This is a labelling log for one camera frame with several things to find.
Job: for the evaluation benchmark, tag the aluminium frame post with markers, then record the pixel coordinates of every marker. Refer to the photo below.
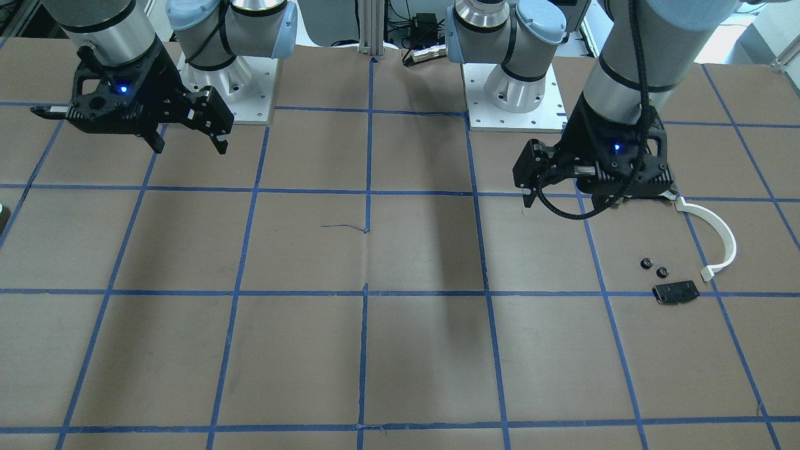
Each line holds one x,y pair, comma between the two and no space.
371,27

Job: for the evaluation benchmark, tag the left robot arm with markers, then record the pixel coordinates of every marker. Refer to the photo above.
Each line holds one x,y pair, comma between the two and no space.
648,53

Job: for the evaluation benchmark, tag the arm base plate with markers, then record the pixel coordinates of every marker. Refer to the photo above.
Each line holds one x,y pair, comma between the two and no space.
250,94
498,103

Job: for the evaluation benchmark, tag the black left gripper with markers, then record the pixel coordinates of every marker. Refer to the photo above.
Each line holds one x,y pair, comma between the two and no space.
579,139

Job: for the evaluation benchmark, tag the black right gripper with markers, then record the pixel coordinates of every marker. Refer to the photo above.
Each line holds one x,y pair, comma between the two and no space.
164,83

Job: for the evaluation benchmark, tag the small black flat plate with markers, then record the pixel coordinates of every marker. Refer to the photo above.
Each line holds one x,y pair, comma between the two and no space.
674,293

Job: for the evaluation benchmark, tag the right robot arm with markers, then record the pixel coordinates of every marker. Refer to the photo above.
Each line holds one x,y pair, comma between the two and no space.
212,34

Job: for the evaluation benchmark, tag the dark brake shoe part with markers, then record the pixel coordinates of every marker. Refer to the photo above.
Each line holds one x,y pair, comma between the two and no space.
670,194

